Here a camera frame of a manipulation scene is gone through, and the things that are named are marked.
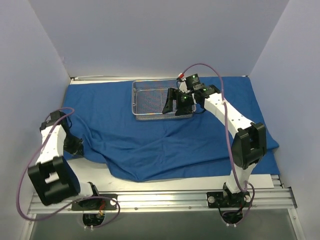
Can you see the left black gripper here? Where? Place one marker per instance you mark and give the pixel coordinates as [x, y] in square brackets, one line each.
[75, 146]

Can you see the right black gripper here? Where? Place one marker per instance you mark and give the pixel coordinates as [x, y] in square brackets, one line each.
[178, 100]

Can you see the wire mesh instrument tray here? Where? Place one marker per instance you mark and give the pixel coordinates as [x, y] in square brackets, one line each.
[149, 99]

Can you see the blue surgical wrap cloth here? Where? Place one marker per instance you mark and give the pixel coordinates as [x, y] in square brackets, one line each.
[144, 150]

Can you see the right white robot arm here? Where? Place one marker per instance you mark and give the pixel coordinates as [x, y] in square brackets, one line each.
[246, 140]

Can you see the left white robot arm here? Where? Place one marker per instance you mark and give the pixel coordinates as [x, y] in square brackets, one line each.
[52, 177]

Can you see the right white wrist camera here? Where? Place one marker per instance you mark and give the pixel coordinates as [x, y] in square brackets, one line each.
[181, 83]

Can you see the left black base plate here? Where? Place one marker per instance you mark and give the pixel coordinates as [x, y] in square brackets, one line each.
[104, 203]

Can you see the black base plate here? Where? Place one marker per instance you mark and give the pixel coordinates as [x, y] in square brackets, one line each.
[221, 199]
[104, 203]

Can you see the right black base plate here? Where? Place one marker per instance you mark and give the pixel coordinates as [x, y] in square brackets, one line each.
[221, 199]

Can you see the aluminium right side rail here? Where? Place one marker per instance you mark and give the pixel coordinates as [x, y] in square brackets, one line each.
[276, 181]

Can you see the aluminium rail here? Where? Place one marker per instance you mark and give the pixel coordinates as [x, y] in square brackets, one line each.
[196, 200]
[276, 181]

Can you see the aluminium front rail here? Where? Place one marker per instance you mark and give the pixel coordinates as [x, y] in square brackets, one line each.
[196, 200]

